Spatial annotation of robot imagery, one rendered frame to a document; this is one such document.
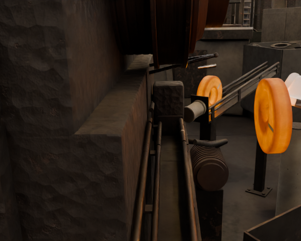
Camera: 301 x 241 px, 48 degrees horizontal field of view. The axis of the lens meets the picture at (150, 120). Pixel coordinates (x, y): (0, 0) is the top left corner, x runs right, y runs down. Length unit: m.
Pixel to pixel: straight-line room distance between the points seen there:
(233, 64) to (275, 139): 2.85
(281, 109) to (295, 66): 2.36
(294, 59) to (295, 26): 2.01
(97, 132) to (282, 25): 4.86
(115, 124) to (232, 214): 1.52
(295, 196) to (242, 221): 0.30
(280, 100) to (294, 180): 1.06
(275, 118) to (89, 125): 0.36
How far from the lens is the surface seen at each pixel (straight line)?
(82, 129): 0.42
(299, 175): 1.70
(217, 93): 1.38
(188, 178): 0.68
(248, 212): 1.93
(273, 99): 0.67
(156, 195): 0.65
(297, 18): 4.96
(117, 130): 0.40
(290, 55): 2.98
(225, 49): 3.50
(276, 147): 0.69
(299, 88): 0.72
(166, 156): 0.87
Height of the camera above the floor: 1.00
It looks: 17 degrees down
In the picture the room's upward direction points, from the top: 2 degrees counter-clockwise
